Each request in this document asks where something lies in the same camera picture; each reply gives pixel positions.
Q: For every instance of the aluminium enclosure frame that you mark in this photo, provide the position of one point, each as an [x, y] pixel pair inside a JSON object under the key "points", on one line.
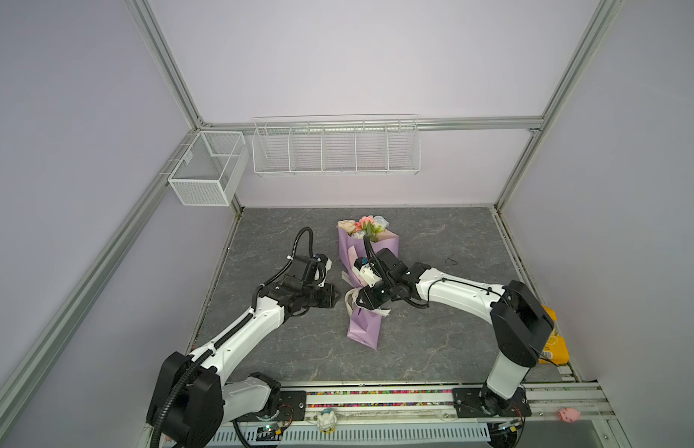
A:
{"points": [[86, 119]]}

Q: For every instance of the white fake rose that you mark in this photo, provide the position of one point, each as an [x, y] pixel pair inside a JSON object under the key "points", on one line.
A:
{"points": [[381, 222]]}

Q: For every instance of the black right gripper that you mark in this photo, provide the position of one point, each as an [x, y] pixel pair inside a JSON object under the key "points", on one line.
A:
{"points": [[368, 299]]}

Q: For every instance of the red pink fake rose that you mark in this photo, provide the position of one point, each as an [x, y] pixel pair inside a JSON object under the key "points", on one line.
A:
{"points": [[365, 223]]}

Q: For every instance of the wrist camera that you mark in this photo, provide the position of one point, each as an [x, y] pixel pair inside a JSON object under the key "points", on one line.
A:
{"points": [[383, 267], [308, 271]]}

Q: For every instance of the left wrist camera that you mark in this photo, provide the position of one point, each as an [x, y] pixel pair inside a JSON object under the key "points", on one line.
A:
{"points": [[308, 271]]}

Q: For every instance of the white crumpled toy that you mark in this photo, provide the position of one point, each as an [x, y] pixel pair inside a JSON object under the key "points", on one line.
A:
{"points": [[326, 421]]}

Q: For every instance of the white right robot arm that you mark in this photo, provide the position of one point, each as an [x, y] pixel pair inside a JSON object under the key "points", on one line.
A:
{"points": [[521, 324]]}

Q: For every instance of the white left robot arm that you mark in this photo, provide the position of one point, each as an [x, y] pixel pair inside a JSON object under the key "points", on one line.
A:
{"points": [[193, 398]]}

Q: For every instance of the pink purple wrapping paper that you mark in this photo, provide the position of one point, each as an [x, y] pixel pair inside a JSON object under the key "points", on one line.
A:
{"points": [[365, 325]]}

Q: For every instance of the white wire shelf basket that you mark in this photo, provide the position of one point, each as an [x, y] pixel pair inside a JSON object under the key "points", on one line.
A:
{"points": [[337, 145]]}

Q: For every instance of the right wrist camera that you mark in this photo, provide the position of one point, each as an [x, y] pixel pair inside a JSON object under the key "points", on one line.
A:
{"points": [[383, 267]]}

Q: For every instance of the yellow snack bag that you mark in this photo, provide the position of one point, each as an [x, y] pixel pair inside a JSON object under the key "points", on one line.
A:
{"points": [[555, 351]]}

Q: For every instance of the white mesh box basket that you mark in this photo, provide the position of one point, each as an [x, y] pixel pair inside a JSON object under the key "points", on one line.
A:
{"points": [[210, 170]]}

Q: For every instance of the cream printed ribbon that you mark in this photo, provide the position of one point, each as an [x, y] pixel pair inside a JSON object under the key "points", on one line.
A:
{"points": [[351, 295]]}

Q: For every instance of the cream fake rose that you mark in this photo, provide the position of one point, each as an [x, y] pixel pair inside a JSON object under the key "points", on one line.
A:
{"points": [[349, 226]]}

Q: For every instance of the front rail base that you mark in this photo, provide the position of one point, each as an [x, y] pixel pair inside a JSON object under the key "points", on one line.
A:
{"points": [[411, 414]]}

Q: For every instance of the pink pig toy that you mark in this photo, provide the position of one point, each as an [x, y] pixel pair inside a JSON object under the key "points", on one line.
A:
{"points": [[569, 415]]}

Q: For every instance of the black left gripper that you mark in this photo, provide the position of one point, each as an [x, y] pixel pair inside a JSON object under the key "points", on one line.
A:
{"points": [[328, 300]]}

